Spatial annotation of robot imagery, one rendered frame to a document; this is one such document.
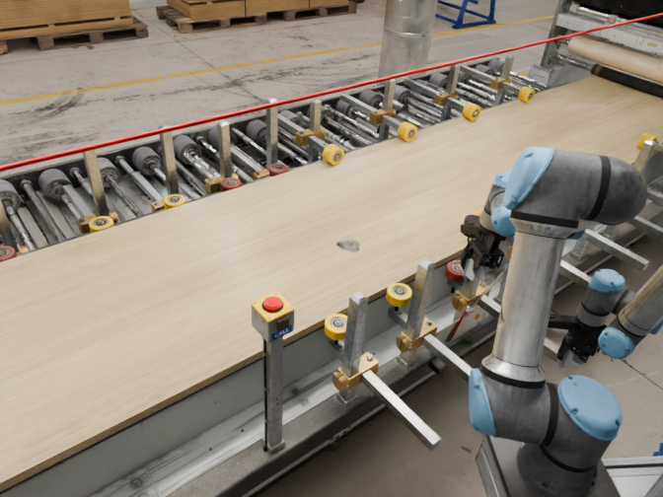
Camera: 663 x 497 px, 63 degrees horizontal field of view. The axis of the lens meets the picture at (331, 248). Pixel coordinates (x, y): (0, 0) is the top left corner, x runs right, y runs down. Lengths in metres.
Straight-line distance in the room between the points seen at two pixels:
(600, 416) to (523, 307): 0.23
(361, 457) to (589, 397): 1.45
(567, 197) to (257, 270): 1.08
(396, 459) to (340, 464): 0.23
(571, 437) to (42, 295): 1.45
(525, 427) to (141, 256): 1.30
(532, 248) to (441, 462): 1.58
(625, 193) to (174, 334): 1.16
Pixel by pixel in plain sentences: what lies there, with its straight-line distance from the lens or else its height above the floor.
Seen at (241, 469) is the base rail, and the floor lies 0.70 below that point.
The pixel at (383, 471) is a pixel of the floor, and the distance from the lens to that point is 2.40.
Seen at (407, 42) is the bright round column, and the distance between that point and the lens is 5.56.
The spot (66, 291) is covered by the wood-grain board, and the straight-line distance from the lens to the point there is 1.83.
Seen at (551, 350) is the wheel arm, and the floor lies 0.86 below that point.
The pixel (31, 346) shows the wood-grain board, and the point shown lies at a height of 0.90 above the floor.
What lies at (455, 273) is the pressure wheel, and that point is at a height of 0.91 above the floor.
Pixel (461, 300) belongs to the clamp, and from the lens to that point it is 1.82.
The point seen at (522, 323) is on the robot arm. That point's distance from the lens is 1.03.
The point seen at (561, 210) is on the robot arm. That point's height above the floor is 1.56.
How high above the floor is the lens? 2.04
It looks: 37 degrees down
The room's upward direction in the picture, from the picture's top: 4 degrees clockwise
